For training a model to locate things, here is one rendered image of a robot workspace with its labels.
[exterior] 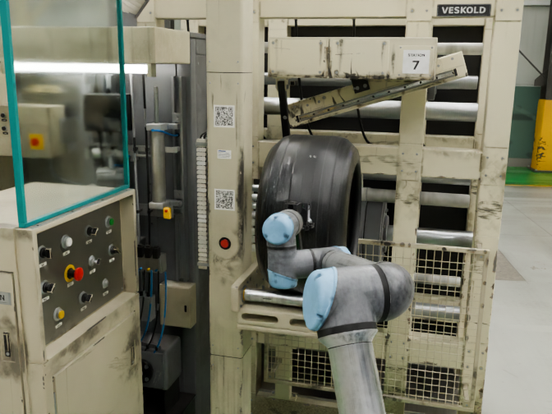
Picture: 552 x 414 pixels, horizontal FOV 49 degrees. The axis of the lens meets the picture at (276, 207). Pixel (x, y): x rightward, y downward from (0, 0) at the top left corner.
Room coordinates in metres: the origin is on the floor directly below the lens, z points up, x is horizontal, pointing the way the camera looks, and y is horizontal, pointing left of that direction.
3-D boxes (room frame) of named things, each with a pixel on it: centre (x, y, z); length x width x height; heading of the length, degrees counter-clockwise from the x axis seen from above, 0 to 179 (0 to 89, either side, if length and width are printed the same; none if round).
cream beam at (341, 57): (2.33, -0.28, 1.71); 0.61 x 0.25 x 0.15; 76
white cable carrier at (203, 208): (2.11, 0.25, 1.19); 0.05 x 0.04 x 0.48; 166
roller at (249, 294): (1.93, -0.06, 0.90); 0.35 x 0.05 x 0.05; 76
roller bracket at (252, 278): (2.11, 0.08, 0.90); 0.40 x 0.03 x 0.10; 166
